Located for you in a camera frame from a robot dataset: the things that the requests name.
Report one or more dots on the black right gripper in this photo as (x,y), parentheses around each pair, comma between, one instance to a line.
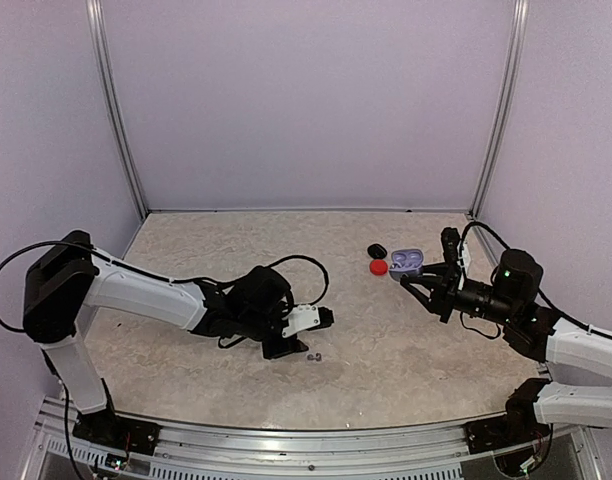
(442,301)

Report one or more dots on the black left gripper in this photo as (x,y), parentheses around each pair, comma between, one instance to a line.
(271,352)

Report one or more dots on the grey oval charging case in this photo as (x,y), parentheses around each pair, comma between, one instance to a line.
(406,262)

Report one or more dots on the red round case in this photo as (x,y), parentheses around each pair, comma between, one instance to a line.
(379,267)

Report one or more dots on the black earbud charging case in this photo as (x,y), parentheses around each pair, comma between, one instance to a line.
(377,251)

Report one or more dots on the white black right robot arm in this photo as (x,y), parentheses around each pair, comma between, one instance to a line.
(538,332)

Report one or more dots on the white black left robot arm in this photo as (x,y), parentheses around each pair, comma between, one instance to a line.
(258,306)

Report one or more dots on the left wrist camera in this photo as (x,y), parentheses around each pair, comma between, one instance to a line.
(307,318)

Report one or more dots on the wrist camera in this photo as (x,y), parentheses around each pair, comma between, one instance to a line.
(307,318)
(455,249)

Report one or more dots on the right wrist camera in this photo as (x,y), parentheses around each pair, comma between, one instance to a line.
(455,249)

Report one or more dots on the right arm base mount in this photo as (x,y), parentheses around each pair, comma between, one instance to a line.
(516,427)

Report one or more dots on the front aluminium rail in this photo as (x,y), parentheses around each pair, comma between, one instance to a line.
(194,451)

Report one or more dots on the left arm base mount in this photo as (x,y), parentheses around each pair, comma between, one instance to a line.
(116,432)

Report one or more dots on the right aluminium corner post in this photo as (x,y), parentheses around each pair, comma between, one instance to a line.
(504,104)

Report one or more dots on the aluminium corner post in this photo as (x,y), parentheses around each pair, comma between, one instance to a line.
(95,14)
(504,104)

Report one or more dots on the left aluminium corner post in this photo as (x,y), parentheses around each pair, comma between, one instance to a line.
(95,14)

